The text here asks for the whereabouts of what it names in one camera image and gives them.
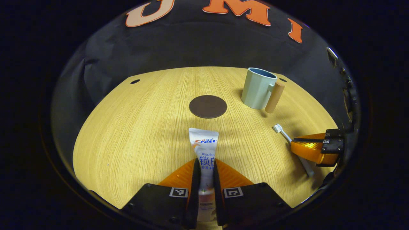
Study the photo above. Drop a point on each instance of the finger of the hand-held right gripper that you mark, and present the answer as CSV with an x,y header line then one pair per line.
x,y
334,134
310,153

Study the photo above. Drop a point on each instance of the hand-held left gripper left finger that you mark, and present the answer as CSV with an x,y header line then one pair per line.
x,y
195,191

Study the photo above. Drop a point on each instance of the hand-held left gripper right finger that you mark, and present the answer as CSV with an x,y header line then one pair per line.
x,y
218,191

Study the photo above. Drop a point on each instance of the pale blue toothbrush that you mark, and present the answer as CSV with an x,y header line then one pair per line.
x,y
277,128

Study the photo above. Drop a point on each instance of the white toothpaste tube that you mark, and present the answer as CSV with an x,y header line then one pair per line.
x,y
203,143

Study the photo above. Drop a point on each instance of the dark round coaster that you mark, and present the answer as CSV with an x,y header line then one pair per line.
x,y
207,107

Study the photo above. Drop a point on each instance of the black backdrop cloth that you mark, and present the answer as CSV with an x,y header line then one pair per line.
x,y
198,44

